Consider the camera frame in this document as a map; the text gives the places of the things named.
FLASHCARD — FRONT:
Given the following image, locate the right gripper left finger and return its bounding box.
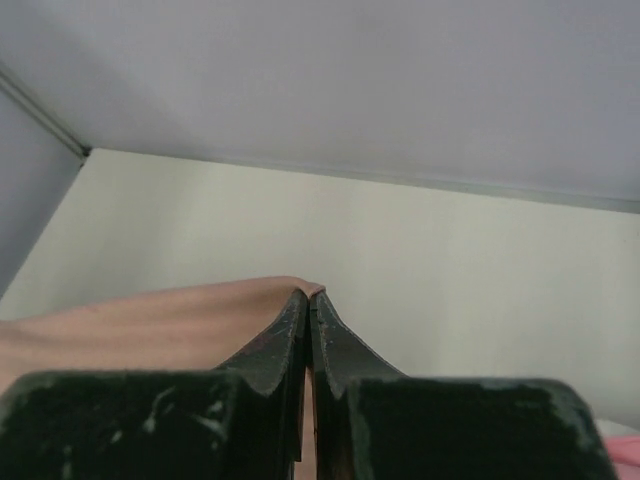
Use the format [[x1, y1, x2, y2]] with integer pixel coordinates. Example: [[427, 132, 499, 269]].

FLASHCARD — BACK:
[[216, 290, 306, 479]]

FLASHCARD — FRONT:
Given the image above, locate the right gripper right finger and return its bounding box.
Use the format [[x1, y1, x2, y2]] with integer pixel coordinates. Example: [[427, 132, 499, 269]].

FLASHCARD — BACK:
[[308, 292, 405, 479]]

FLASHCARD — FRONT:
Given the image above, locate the dusty pink t shirt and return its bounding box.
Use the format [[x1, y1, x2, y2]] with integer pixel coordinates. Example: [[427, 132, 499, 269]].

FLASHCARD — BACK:
[[1, 277, 320, 479]]

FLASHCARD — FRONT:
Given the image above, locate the bright pink t shirt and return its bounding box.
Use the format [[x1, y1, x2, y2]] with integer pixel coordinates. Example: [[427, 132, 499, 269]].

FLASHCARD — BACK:
[[605, 435, 640, 468]]

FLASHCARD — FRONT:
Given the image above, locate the aluminium frame rail left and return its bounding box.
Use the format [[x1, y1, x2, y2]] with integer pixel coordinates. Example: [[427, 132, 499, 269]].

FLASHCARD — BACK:
[[1, 62, 93, 162]]

